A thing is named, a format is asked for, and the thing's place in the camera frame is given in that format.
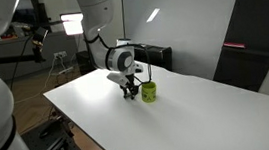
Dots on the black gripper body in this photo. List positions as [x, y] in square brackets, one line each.
[130, 80]

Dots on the lime green printed mug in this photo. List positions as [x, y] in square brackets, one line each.
[149, 93]

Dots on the black computer case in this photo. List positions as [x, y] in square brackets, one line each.
[158, 57]

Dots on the black tower case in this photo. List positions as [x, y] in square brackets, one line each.
[84, 61]

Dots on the white power strip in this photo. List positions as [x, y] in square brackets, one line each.
[66, 71]

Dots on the bright studio light panel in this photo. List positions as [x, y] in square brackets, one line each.
[73, 23]

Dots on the black perforated breadboard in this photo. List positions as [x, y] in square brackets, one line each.
[53, 144]

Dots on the red label strip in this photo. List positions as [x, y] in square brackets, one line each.
[234, 45]

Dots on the dark door panel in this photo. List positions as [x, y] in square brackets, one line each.
[254, 32]

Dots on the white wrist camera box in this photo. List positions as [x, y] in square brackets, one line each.
[116, 77]

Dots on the white wall outlet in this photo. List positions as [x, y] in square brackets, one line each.
[60, 54]

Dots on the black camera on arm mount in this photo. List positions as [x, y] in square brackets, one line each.
[39, 38]

